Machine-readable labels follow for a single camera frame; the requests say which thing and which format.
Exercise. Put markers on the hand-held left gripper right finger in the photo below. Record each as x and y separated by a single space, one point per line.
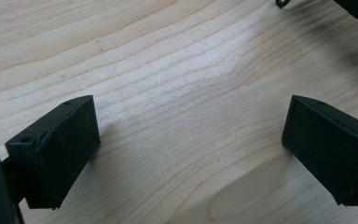
332 149

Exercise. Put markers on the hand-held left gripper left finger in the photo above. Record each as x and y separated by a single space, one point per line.
56 152

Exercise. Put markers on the small black clip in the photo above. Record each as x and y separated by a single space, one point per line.
282 3

